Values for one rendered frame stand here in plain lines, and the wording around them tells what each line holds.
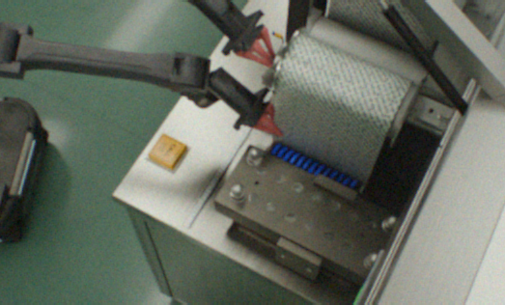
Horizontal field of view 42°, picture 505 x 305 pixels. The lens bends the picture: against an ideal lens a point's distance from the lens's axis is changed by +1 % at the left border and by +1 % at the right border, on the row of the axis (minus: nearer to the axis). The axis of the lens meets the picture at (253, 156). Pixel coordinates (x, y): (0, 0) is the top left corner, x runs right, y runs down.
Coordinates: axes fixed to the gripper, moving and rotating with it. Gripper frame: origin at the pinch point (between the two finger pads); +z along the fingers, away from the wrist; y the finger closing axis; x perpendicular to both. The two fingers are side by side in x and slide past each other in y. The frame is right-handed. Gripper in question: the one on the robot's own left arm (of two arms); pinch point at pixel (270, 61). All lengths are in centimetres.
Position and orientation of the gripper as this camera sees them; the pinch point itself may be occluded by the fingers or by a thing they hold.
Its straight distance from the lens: 136.9
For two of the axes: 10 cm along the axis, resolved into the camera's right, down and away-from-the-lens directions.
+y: -4.6, 7.8, -4.2
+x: 5.7, -1.1, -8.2
